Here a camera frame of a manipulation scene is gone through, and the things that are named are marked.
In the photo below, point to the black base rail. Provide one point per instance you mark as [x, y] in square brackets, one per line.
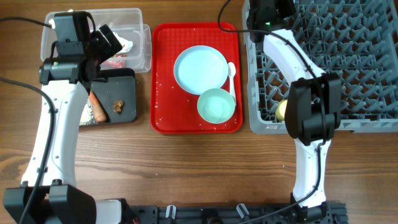
[329, 213]

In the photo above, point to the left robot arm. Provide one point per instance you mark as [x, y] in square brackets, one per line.
[48, 192]

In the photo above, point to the white plastic spoon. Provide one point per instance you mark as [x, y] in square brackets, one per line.
[231, 75]

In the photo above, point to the black plastic bin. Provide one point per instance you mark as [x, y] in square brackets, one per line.
[121, 85]

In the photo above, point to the clear plastic bin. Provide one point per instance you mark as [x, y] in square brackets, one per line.
[127, 23]

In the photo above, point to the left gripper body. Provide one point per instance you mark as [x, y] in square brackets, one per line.
[99, 48]

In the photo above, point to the orange carrot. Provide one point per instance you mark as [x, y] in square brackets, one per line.
[98, 113]

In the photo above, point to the mint green bowl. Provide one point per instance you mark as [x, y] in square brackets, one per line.
[216, 106]

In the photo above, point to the red serving tray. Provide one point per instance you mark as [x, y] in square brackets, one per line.
[172, 110]

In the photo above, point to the yellow plastic cup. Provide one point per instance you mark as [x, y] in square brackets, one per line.
[280, 111]

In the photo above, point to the light blue plate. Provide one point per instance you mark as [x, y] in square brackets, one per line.
[200, 68]

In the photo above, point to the grey dishwasher rack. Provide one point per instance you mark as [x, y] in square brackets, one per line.
[356, 40]

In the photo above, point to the brown food scrap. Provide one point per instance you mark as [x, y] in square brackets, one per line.
[118, 106]

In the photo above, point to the red snack wrapper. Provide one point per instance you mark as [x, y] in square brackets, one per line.
[117, 61]

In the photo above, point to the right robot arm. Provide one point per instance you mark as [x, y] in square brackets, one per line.
[313, 110]

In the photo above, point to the white tissue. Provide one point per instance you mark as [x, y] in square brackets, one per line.
[126, 44]

